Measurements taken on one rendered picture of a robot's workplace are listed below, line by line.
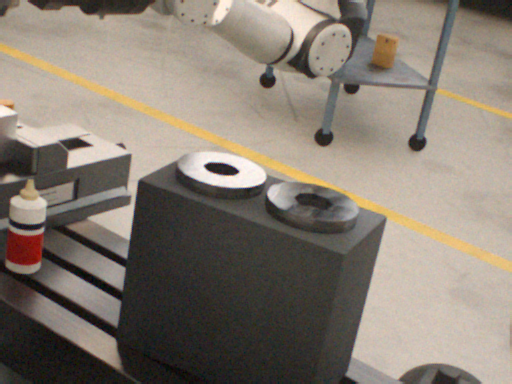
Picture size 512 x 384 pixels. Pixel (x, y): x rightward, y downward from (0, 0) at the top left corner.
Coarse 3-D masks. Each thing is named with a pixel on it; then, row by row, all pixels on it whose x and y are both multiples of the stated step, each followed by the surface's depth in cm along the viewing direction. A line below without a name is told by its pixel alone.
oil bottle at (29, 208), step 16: (32, 192) 116; (16, 208) 116; (32, 208) 115; (16, 224) 116; (32, 224) 116; (16, 240) 117; (32, 240) 117; (16, 256) 118; (32, 256) 118; (16, 272) 119; (32, 272) 119
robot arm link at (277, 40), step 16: (288, 0) 148; (256, 16) 138; (272, 16) 140; (288, 16) 146; (304, 16) 145; (320, 16) 145; (224, 32) 137; (240, 32) 137; (256, 32) 139; (272, 32) 140; (288, 32) 143; (304, 32) 143; (240, 48) 141; (256, 48) 141; (272, 48) 142; (288, 48) 144; (304, 48) 143; (272, 64) 146; (288, 64) 145; (304, 64) 144
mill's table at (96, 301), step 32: (64, 224) 132; (96, 224) 134; (0, 256) 122; (64, 256) 125; (96, 256) 126; (0, 288) 115; (32, 288) 120; (64, 288) 118; (96, 288) 119; (0, 320) 114; (32, 320) 111; (64, 320) 111; (96, 320) 114; (0, 352) 116; (32, 352) 112; (64, 352) 109; (96, 352) 107; (128, 352) 108
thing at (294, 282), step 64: (192, 192) 100; (256, 192) 102; (320, 192) 102; (128, 256) 105; (192, 256) 101; (256, 256) 98; (320, 256) 95; (128, 320) 107; (192, 320) 104; (256, 320) 100; (320, 320) 97
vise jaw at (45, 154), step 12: (24, 132) 128; (36, 132) 129; (24, 144) 125; (36, 144) 125; (48, 144) 126; (60, 144) 128; (24, 156) 126; (36, 156) 125; (48, 156) 127; (60, 156) 129; (24, 168) 127; (36, 168) 126; (48, 168) 128; (60, 168) 129
